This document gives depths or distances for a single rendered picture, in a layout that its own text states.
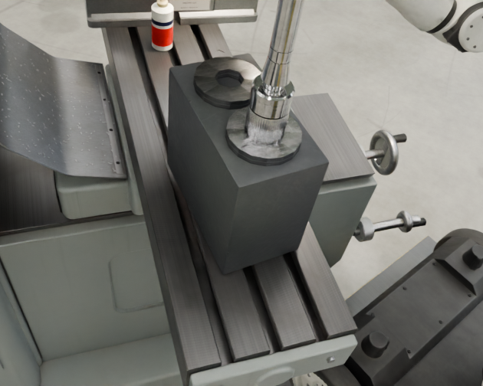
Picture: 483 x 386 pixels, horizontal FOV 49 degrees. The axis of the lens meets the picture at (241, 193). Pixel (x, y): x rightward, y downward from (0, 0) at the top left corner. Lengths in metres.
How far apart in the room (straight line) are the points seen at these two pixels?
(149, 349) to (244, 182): 0.97
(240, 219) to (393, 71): 2.31
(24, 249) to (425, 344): 0.82
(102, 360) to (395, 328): 0.75
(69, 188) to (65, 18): 2.02
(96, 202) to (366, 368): 0.60
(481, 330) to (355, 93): 1.60
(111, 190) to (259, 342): 0.43
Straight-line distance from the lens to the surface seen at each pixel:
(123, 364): 1.48
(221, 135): 0.63
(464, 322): 1.29
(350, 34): 3.05
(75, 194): 0.97
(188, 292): 0.71
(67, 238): 1.05
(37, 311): 1.28
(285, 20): 0.52
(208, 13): 1.15
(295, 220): 0.69
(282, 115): 0.58
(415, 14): 0.93
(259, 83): 0.58
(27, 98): 0.98
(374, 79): 2.78
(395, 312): 1.20
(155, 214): 0.78
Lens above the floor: 1.57
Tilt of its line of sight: 50 degrees down
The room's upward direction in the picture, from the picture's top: 11 degrees clockwise
